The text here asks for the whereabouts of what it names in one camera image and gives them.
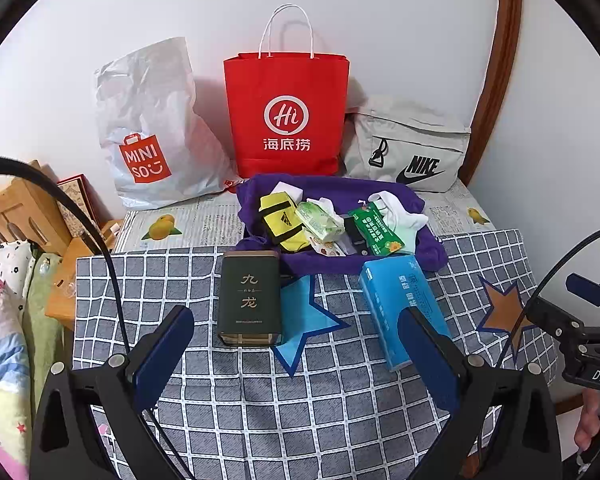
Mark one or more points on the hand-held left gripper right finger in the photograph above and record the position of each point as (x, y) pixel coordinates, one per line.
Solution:
(427, 360)

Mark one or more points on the person's right hand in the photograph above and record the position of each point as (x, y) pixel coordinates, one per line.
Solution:
(590, 420)

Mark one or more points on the pastel patterned quilt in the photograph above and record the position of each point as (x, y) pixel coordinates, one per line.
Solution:
(0, 385)

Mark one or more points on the dark green packet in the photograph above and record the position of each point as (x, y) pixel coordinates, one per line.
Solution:
(377, 235)

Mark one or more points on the purple towel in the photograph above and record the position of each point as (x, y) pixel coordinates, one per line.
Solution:
(425, 255)

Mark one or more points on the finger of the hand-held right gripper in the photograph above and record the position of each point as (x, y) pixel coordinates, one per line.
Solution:
(587, 290)
(560, 320)

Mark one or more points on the white sock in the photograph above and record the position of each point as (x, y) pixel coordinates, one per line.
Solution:
(410, 220)
(375, 197)

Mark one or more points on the wooden bedside table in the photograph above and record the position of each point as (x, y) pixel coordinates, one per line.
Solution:
(65, 280)

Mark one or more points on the dark green tea tin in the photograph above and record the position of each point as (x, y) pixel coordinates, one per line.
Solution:
(230, 310)

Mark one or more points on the red paper bag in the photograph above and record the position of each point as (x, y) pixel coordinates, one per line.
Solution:
(285, 85)

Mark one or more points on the grey waist bag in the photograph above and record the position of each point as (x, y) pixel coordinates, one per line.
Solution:
(430, 135)

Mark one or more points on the blue tissue pack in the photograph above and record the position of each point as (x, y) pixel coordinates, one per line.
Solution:
(390, 300)

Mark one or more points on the white sponge block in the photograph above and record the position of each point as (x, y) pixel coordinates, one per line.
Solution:
(290, 191)

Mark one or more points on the yellow pouch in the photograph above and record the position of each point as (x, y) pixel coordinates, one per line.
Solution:
(280, 230)

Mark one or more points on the light green blanket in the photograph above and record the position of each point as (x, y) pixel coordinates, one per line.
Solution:
(42, 310)

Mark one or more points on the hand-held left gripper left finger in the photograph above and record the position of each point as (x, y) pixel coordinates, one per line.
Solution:
(162, 360)

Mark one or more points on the wooden door frame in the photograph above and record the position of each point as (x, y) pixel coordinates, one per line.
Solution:
(507, 60)

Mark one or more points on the light green tissue pack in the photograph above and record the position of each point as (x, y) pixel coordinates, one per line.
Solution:
(320, 225)

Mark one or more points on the grey checked blanket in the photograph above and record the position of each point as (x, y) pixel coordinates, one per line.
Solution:
(230, 410)

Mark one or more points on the white floral pillow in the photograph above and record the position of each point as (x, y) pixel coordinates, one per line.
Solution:
(10, 265)

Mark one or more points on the brown framed box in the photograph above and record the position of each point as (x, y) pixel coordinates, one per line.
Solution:
(80, 200)

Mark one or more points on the mint face mask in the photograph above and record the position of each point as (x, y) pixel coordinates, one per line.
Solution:
(402, 235)

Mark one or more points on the wooden knife block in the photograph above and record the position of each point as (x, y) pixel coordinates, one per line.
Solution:
(25, 205)

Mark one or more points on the white plastic shopping bag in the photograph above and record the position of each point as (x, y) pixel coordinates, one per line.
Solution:
(155, 110)

